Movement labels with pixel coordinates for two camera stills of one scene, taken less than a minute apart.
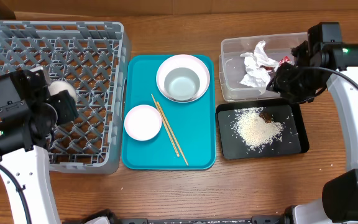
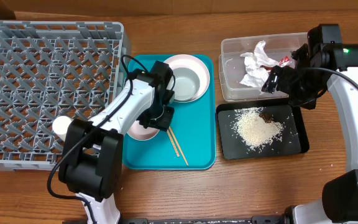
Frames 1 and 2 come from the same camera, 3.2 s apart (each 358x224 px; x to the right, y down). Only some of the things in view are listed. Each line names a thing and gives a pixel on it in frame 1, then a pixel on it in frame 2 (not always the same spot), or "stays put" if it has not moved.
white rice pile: (253, 130) stays put
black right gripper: (286, 81) stays put
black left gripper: (68, 105) to (163, 123)
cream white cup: (59, 86) to (60, 125)
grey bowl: (181, 83) stays put
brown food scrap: (266, 116) stays put
